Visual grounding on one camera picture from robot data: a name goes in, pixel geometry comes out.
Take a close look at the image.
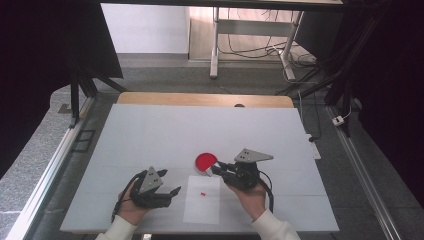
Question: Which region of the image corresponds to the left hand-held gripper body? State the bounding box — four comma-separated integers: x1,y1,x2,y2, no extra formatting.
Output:
129,166,172,209

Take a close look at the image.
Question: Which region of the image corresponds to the person's left hand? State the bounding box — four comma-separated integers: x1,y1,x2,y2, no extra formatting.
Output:
117,181,152,226

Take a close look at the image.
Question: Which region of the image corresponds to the black metal stand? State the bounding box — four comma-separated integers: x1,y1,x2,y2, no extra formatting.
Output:
276,0,391,138
68,49,128,129

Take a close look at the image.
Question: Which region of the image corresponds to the person's right hand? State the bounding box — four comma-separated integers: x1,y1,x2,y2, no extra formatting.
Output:
228,181,268,222

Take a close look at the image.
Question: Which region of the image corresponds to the round red ink pad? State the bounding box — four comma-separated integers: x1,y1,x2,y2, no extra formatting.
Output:
194,152,219,176

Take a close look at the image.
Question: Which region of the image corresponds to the white metal desk frame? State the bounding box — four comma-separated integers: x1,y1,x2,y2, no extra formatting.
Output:
209,6,305,82

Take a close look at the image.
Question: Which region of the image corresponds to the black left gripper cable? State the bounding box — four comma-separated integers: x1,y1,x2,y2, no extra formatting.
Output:
110,170,148,224

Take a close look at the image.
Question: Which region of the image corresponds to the white paper sheet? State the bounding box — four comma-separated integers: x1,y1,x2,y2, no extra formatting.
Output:
182,175,222,225

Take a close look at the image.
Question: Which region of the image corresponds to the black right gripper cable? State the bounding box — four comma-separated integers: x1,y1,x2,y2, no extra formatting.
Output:
258,170,275,214

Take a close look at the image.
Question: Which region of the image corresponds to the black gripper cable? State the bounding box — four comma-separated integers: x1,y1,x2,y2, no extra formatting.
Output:
258,170,275,214
110,170,148,224

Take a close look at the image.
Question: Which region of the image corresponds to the aluminium floor rail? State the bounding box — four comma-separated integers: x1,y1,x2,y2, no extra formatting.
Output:
6,96,96,240
326,105,403,240

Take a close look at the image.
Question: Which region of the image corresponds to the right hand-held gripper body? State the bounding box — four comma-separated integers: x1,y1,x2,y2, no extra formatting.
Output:
222,148,275,192

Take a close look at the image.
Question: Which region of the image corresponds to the black curtain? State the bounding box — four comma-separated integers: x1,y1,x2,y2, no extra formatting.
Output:
0,0,124,181
349,0,424,208

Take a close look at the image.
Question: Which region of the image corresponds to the tangle of floor cables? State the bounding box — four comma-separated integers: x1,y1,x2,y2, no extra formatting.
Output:
218,8,318,68

